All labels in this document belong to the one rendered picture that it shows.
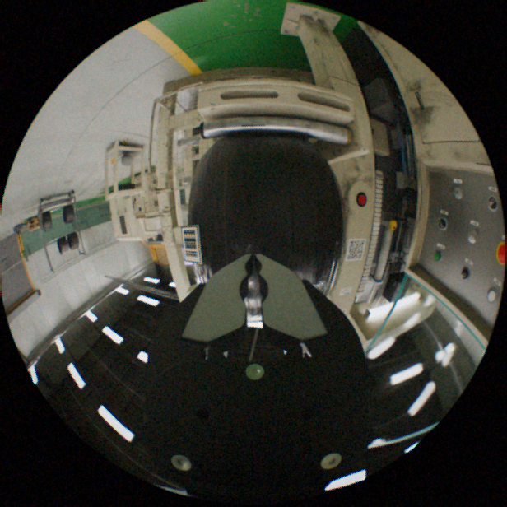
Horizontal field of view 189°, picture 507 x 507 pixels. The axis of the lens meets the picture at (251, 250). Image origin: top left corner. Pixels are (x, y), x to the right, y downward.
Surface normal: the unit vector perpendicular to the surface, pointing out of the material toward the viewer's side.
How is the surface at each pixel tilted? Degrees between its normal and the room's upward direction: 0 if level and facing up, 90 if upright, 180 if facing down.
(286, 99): 90
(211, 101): 90
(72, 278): 90
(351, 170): 90
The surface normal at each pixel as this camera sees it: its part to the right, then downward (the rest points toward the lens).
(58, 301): 0.98, 0.04
